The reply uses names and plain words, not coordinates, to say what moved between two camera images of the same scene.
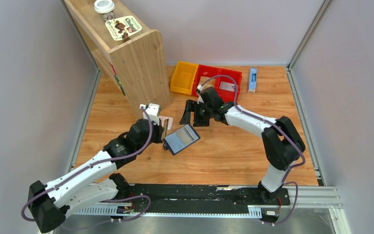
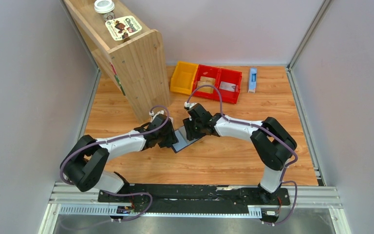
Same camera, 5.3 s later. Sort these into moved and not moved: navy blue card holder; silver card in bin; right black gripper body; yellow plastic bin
Moved: right black gripper body
Not moved: navy blue card holder; yellow plastic bin; silver card in bin
